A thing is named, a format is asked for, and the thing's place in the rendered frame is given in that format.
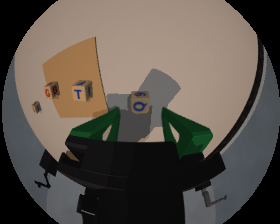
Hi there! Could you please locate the tan flat mat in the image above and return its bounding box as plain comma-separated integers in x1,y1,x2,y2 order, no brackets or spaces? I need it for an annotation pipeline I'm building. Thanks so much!
42,37,109,118

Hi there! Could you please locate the tan letter block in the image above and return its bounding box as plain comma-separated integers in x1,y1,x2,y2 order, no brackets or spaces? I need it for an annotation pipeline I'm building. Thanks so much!
31,101,41,114
71,80,92,102
44,81,59,99
130,91,150,113

